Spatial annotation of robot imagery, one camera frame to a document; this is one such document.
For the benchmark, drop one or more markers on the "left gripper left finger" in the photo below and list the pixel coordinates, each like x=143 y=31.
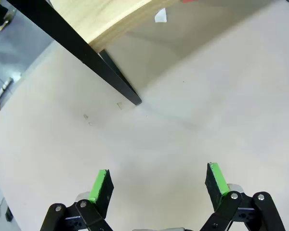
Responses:
x=102 y=192

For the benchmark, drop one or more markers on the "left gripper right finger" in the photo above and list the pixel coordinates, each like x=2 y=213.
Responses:
x=214 y=190

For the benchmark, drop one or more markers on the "small beige tape piece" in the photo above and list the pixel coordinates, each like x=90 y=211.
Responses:
x=120 y=106

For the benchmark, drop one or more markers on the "white power strip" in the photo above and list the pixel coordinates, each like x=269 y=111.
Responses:
x=4 y=86

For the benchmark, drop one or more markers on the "white paper scrap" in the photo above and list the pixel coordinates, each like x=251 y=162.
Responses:
x=160 y=15

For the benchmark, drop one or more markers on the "red paper scrap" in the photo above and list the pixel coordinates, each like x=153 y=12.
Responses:
x=189 y=1

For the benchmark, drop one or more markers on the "person in yellow apron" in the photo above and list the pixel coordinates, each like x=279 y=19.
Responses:
x=1 y=14

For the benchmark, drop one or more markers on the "black frame wooden two-tier shelf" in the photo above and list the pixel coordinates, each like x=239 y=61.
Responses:
x=74 y=43

